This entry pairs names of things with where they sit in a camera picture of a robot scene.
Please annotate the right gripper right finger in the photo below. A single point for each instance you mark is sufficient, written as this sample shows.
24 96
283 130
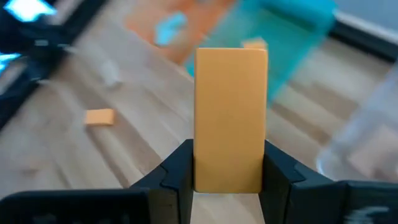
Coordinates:
311 202

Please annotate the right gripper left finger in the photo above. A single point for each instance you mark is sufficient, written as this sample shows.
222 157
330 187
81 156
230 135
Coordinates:
93 208

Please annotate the orange rectangular block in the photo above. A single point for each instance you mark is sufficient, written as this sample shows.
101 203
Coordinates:
99 117
230 124

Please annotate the teal rectangular block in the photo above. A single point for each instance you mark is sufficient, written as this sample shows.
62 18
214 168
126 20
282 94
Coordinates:
169 28

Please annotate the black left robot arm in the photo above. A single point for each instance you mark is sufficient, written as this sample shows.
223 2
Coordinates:
31 45

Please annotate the clear plastic bin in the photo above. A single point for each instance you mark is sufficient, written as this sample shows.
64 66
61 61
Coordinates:
367 140

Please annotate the teal plastic bin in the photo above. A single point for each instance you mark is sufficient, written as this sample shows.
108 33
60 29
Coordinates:
295 46

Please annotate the orange plastic bin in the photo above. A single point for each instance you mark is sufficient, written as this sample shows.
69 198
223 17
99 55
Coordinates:
202 31

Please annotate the black aluminium table frame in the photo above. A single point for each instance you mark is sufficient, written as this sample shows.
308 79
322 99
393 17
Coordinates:
367 43

